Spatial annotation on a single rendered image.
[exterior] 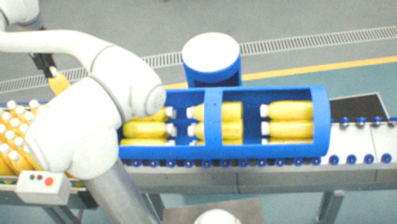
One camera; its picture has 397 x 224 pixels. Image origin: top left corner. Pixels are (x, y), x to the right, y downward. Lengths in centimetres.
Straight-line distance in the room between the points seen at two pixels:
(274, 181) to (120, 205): 96
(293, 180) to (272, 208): 91
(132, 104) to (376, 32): 320
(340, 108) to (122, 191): 224
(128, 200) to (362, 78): 271
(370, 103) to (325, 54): 72
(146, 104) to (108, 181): 19
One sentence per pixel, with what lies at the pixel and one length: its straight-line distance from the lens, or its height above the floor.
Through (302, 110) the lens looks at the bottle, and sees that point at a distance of 160.
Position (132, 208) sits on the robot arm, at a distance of 99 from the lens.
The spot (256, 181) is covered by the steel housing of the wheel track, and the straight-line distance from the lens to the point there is 180.
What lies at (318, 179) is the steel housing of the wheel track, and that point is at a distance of 182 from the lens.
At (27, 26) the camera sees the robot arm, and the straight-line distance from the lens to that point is 138.
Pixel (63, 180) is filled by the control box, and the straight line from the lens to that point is 172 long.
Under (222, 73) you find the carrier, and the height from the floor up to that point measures 101.
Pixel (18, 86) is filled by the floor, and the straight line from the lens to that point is 398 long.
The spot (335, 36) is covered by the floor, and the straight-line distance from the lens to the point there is 377.
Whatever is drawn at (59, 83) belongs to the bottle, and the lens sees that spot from 160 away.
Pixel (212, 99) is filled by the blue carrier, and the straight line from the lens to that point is 158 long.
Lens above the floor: 242
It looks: 50 degrees down
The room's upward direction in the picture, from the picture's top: 11 degrees counter-clockwise
